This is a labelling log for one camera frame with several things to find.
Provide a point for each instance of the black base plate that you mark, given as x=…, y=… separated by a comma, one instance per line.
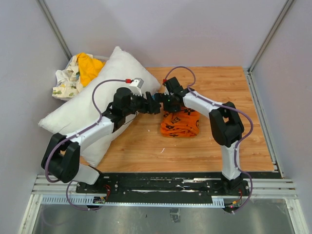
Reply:
x=162, y=188

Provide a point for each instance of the yellow cloth in basket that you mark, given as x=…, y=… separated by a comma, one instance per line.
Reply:
x=89, y=68

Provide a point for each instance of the white printed cloth in basket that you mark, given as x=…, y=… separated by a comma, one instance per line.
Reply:
x=68, y=81

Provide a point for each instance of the orange flower-pattern pillowcase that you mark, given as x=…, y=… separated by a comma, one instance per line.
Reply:
x=184, y=123

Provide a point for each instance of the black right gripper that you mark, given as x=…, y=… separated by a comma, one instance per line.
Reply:
x=161, y=97

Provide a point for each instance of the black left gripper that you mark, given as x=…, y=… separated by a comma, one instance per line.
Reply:
x=153, y=106

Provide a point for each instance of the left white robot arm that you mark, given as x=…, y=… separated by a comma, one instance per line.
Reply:
x=61, y=160

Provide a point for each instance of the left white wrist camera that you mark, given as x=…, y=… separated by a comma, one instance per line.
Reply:
x=136, y=85

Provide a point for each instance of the aluminium rail frame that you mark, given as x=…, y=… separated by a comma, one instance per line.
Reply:
x=271, y=207

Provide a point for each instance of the white pillow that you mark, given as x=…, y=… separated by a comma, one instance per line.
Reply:
x=80, y=112

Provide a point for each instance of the white plastic basket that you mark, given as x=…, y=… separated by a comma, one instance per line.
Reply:
x=102, y=58

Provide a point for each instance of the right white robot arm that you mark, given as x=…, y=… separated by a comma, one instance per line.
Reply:
x=227, y=129

